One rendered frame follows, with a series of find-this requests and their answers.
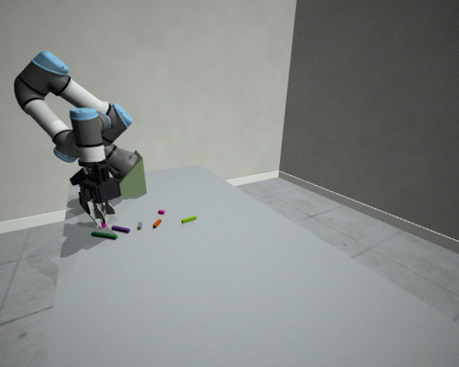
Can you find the dark green rod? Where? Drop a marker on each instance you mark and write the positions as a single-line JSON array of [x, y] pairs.
[[104, 235]]

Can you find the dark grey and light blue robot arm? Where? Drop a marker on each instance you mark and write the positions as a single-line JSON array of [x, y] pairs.
[[48, 74]]

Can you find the lime green rod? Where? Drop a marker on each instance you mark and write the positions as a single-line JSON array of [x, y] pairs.
[[188, 219]]

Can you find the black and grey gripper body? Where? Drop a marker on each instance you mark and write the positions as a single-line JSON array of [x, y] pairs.
[[105, 188]]

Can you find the purple rod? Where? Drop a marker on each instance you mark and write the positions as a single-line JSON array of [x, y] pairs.
[[120, 229]]

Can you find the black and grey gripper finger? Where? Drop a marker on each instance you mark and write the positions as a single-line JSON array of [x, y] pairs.
[[107, 209], [91, 208]]

